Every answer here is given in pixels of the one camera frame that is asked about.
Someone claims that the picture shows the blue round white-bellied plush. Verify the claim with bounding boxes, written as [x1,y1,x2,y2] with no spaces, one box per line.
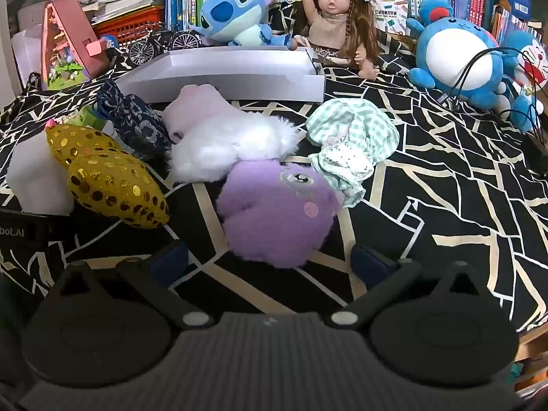
[407,0,521,108]

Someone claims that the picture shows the colourful printed white box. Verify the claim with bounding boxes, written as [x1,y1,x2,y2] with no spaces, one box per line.
[366,0,409,35]

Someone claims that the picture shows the navy floral cloth pouch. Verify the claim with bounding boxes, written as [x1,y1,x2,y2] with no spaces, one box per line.
[95,79,173,161]

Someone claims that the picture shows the black cable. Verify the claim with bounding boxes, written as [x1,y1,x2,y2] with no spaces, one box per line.
[437,47,548,133]

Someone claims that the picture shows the blue big-eared plush toy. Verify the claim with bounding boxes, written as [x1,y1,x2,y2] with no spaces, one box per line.
[188,0,300,50]

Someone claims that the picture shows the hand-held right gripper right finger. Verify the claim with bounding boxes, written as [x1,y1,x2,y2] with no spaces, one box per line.
[329,244,497,330]

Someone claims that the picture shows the white fluffy plush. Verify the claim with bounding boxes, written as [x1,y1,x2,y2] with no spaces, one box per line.
[167,111,300,183]

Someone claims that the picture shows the gold sequin bow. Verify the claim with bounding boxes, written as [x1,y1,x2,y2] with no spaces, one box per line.
[45,123,171,229]

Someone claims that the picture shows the red plastic basket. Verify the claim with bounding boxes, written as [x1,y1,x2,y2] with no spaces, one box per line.
[92,6,165,50]

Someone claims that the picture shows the green scrunchie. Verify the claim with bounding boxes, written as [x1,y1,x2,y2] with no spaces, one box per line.
[64,105,108,131]

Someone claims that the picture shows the green checkered cloth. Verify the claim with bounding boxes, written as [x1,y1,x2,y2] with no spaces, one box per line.
[306,98,401,208]

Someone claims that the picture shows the long-haired doll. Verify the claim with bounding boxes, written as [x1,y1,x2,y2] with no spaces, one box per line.
[295,0,384,80]

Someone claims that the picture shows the miniature bicycle model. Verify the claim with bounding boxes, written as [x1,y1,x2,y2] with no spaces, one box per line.
[128,21,202,67]

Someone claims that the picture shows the blue cat plush toy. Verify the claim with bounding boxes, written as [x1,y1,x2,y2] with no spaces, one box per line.
[497,30,548,133]

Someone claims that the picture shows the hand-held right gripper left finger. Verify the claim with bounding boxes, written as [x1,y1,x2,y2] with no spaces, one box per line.
[51,240,215,330]

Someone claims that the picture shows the white cardboard box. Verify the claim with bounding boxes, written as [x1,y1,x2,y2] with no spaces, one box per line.
[115,46,326,103]

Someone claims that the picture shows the pink miniature house model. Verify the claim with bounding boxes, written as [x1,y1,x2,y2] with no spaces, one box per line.
[40,0,114,90]

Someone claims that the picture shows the black patterned blanket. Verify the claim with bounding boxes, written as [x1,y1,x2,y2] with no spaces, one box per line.
[0,0,548,335]

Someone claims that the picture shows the purple plush toy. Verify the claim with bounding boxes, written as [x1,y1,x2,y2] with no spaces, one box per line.
[216,158,345,268]

